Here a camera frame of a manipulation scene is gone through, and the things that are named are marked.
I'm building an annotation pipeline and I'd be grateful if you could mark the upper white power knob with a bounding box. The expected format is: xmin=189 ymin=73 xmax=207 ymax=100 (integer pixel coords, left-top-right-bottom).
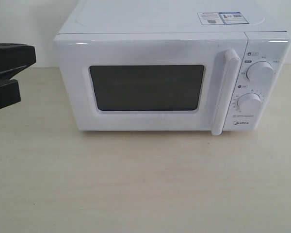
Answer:
xmin=246 ymin=61 xmax=274 ymax=83

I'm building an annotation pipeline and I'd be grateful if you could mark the white blue warning sticker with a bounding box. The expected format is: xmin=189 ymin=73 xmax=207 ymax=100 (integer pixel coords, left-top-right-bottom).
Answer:
xmin=197 ymin=12 xmax=249 ymax=25

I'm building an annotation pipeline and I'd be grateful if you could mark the white Midea microwave oven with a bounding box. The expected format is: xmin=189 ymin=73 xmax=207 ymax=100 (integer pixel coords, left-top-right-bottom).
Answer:
xmin=54 ymin=0 xmax=291 ymax=135

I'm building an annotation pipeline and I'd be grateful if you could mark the lower white timer knob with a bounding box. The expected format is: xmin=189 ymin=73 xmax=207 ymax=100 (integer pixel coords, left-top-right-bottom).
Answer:
xmin=237 ymin=93 xmax=262 ymax=113

